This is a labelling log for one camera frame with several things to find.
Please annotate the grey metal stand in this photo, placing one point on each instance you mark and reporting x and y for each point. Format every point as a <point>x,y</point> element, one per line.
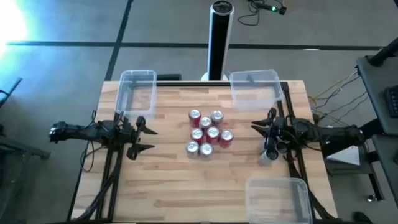
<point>28,151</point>

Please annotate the small silver caster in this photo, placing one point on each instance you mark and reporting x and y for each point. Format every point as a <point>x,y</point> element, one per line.
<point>371,198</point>

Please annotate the black rounded floor object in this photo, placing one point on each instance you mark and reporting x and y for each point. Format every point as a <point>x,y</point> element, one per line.
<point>362,216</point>

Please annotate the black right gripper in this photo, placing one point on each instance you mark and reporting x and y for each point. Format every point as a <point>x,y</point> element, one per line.
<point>281,129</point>

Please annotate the black desk foot bar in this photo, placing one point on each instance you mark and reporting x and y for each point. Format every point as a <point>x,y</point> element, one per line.
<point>376,186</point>

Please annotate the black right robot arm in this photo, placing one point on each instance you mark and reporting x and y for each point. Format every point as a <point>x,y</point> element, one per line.
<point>326,132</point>

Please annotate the black pole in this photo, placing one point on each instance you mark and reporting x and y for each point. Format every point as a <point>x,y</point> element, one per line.
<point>384,53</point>

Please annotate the black keyboard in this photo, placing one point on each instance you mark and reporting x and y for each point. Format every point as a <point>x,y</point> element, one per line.
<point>392,101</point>

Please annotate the black aluminium cross rail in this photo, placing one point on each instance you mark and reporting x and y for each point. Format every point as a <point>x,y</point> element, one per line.
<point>192,84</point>

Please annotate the white box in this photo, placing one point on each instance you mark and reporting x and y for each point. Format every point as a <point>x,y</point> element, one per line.
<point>348,155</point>

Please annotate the black slanted desk leg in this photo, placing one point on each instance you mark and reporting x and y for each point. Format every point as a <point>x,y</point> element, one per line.
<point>373,124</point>

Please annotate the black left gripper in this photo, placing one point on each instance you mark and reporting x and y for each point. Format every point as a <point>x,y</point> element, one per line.
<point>128,135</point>

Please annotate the black white tower fan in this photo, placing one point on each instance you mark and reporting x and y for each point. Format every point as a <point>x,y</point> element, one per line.
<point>220,37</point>

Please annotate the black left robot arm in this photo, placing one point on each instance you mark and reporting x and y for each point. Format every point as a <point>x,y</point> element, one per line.
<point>81,132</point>

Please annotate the black power strip green light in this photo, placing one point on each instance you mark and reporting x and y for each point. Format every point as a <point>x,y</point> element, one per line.
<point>273,8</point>

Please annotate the red soda can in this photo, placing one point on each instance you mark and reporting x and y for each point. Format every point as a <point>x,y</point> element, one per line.
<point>196,133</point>
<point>213,132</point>
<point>226,136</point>
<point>195,114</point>

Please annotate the dark grey low desk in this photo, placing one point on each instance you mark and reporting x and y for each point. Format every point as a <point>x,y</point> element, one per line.
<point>388,161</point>

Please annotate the clear plastic bin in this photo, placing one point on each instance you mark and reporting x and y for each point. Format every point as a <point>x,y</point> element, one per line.
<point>276,202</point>
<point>255,90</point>
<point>136,93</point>

